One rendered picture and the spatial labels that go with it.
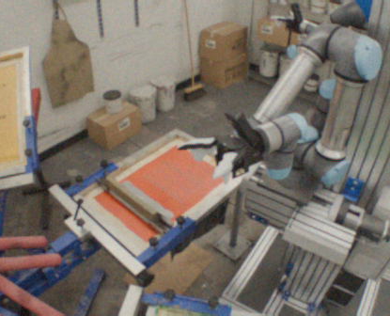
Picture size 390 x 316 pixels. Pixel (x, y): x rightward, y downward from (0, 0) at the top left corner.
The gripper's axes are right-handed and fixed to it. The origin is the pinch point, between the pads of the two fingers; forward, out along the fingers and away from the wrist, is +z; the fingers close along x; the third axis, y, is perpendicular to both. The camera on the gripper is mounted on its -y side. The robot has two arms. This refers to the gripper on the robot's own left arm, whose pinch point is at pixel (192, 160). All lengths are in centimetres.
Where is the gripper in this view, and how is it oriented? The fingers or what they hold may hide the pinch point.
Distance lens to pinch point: 75.5
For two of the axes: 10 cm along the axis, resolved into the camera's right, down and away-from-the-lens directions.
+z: -8.5, 3.3, -4.1
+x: -5.2, -4.2, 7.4
